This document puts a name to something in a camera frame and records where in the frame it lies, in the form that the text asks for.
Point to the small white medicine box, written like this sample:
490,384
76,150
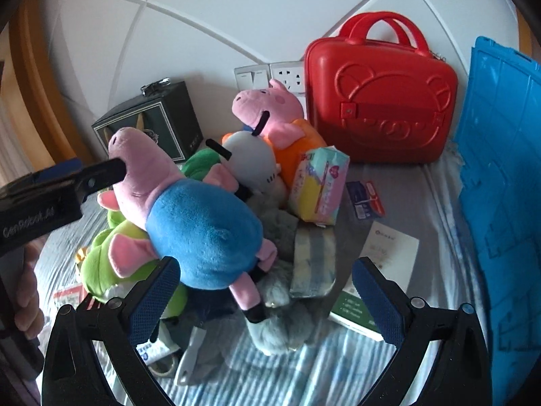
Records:
156,350

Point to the white wall socket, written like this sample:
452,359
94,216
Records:
289,76

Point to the pink pig plush blue shirt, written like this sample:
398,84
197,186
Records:
203,228

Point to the blue striped cloth desktop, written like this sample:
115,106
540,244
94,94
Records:
321,372

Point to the pink pig plush orange dress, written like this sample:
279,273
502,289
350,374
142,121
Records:
274,105

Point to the white round-headed plush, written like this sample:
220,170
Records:
249,160

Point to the black gift box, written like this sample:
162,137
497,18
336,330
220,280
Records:
169,127

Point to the red hard-shell suitcase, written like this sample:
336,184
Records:
380,93

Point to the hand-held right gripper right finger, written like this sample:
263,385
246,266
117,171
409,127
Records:
378,304

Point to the wooden curved frame post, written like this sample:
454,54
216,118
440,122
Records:
42,93

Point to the beige tape roll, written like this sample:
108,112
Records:
162,368

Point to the pastel tissue packet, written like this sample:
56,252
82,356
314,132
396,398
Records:
319,186

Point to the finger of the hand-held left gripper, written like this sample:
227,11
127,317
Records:
99,177

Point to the blue red card packet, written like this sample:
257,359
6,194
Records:
365,198

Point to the small yellow toy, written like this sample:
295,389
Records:
82,255

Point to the plastic-wrapped pale pack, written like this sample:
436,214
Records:
312,262

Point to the white green box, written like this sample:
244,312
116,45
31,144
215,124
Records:
389,253

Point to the pink tissue packet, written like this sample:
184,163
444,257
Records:
72,294

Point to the green plush toy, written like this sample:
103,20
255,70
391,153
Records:
101,270

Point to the wall switch plate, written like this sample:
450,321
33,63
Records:
249,78

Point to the person's left hand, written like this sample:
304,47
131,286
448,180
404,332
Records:
29,296

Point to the blue plastic crate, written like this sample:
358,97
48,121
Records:
507,177

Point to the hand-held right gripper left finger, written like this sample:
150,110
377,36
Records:
152,300

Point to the grey furry plush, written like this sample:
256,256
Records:
287,325

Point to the small metal item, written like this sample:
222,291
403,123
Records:
156,86

